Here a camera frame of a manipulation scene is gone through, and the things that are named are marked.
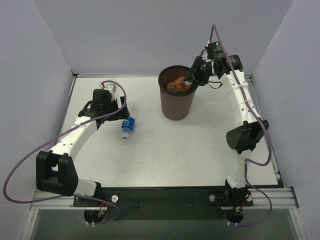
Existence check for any clear bottle blue label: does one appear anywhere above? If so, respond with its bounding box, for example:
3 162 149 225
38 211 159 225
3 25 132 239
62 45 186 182
121 103 139 140

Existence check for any orange tea bottle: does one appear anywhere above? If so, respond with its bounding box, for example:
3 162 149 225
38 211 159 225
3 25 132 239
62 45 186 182
166 76 193 94

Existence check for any clear unlabelled plastic bottle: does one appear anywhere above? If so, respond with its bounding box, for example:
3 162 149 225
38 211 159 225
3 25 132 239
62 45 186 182
108 78 119 87

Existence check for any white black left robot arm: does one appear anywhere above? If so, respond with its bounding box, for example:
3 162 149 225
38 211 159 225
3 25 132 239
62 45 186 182
36 84 130 206

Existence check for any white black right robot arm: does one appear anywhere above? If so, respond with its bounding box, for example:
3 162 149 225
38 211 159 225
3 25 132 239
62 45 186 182
184 41 269 201

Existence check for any brown plastic bin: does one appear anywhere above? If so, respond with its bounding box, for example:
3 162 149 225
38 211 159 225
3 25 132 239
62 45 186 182
158 65 198 121

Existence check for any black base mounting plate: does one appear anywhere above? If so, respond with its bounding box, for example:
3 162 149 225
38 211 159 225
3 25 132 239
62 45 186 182
72 186 255 221

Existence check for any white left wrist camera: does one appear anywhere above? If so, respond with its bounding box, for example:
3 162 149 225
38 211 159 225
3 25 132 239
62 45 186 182
99 82 117 97

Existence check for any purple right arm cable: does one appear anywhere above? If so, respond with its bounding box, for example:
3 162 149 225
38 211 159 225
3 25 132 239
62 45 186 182
208 24 273 228

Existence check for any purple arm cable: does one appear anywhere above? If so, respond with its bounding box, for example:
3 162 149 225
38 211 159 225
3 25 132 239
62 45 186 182
208 24 273 228
2 79 128 225

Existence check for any aluminium table edge rail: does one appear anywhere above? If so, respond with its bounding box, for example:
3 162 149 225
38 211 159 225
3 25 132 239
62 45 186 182
58 73 106 126

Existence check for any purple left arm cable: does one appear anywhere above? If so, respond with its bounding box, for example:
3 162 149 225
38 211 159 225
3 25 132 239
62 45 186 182
2 79 128 225

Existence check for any aluminium front rail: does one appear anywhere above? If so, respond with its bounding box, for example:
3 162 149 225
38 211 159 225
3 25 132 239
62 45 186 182
30 188 299 210

